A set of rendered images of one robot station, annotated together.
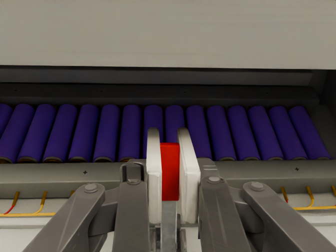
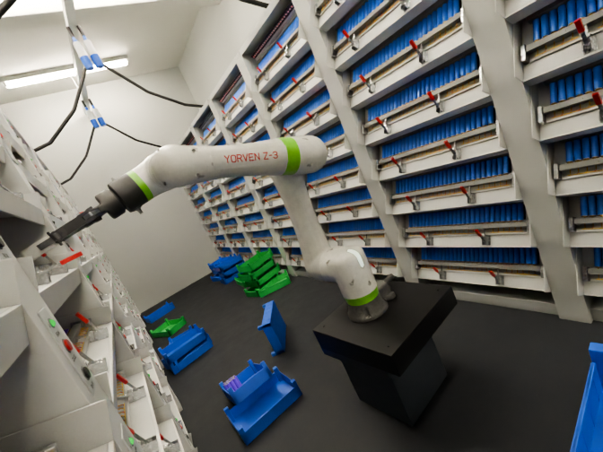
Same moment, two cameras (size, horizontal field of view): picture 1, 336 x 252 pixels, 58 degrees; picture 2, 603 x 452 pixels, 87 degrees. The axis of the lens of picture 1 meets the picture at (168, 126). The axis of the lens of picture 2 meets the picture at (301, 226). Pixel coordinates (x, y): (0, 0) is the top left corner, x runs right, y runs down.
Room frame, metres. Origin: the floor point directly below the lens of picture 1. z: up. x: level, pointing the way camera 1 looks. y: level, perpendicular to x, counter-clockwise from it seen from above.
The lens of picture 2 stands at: (-0.03, 0.96, 0.95)
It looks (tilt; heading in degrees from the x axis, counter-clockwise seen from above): 11 degrees down; 243
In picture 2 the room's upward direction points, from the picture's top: 25 degrees counter-clockwise
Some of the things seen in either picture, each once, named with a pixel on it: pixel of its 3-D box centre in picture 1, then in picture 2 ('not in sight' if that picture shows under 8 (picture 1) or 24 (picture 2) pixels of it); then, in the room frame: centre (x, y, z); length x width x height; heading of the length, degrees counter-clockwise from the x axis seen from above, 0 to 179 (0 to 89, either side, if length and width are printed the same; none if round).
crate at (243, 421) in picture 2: not in sight; (262, 401); (-0.17, -0.41, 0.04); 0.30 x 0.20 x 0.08; 3
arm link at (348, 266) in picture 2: not in sight; (350, 273); (-0.59, 0.05, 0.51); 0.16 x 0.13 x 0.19; 95
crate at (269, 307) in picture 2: not in sight; (273, 326); (-0.48, -0.85, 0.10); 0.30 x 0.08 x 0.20; 60
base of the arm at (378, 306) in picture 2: not in sight; (374, 294); (-0.65, 0.05, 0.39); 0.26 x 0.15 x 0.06; 5
